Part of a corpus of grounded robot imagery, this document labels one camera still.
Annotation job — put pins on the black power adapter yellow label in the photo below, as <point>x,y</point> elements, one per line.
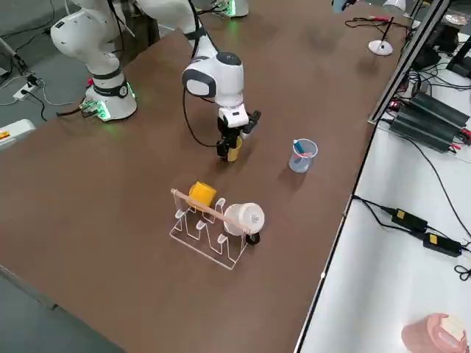
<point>441,244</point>
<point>409,220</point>

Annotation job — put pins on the white mug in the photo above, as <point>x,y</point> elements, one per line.
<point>244,218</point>

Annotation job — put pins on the white power strip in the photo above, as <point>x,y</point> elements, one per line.
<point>26,91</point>

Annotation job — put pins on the pink red pen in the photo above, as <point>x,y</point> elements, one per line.
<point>305,154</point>

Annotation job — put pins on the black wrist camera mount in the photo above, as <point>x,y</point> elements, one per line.
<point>254,117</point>

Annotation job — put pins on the person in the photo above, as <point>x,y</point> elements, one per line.
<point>145,46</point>

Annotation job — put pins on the yellow plastic cup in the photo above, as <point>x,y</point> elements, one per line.
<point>234,152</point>

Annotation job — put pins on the pink round container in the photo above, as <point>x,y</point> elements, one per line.
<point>434,332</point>

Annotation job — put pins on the clear acrylic mug rack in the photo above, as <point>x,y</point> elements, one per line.
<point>206,211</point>

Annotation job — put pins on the black finned power supply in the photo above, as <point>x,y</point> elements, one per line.
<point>423,130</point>
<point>441,110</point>

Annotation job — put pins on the clear measuring beaker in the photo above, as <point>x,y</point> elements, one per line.
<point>302,162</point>

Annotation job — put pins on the black box red display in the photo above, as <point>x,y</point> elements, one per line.
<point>394,106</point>

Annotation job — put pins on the white box red yellow label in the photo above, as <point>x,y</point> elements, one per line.
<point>14,134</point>

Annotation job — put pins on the blue plastic cup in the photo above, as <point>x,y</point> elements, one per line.
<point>339,5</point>

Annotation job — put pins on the aluminium frame post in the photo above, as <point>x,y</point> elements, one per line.
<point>404,62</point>

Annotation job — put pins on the white desk lamp black stem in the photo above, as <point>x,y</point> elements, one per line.
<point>380,48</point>

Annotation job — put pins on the black monitor stand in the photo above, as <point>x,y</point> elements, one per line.
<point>460,62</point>

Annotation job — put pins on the small black round object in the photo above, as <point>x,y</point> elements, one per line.
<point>254,239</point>

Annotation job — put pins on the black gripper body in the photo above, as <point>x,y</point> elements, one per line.
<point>230,134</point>

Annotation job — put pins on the blue marker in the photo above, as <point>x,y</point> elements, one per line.
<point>299,147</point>

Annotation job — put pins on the yellow mug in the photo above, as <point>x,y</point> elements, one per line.
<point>202,195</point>

